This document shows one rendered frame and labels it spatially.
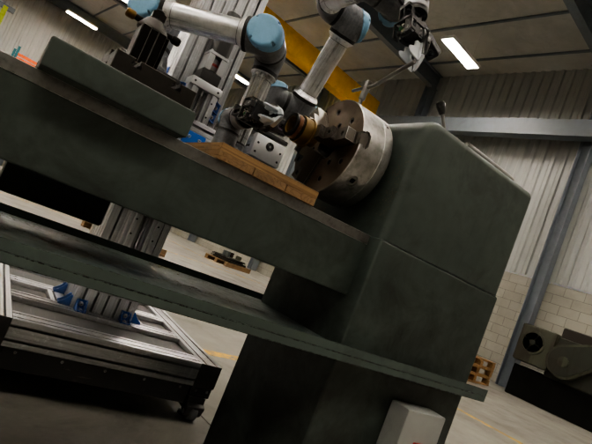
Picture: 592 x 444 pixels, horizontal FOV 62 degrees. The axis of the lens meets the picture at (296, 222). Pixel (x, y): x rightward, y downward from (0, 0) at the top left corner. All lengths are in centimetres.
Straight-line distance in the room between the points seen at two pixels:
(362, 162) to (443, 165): 27
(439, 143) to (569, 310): 1021
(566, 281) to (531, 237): 128
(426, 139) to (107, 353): 126
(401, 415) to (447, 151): 80
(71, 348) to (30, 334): 14
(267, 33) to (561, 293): 1054
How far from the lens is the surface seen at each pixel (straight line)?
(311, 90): 211
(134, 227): 199
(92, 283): 99
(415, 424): 160
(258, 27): 169
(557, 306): 1169
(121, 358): 186
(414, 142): 149
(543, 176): 1285
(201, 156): 115
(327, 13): 202
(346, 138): 140
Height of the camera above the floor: 70
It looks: 5 degrees up
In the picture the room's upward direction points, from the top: 22 degrees clockwise
